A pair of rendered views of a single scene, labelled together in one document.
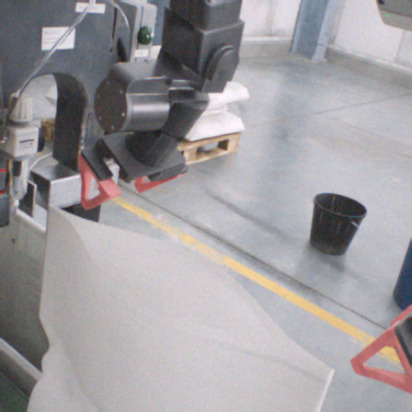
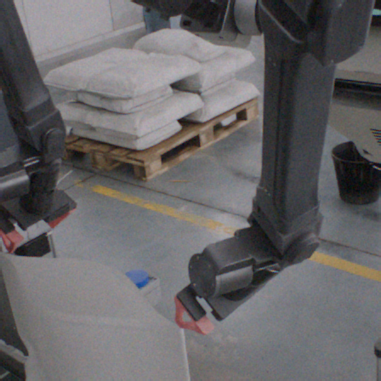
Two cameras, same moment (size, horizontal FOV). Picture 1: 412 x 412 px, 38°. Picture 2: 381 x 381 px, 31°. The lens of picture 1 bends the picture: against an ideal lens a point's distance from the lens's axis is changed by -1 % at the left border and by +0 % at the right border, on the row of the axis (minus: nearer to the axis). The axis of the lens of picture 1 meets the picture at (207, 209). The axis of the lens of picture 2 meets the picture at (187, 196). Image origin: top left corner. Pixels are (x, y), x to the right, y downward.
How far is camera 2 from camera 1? 0.52 m
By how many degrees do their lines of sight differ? 9
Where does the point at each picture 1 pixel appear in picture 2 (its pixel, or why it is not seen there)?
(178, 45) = (23, 135)
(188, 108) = (44, 173)
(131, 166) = (25, 218)
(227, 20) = (44, 114)
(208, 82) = (48, 155)
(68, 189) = not seen: hidden behind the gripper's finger
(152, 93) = (12, 173)
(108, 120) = not seen: outside the picture
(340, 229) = (364, 177)
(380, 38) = not seen: outside the picture
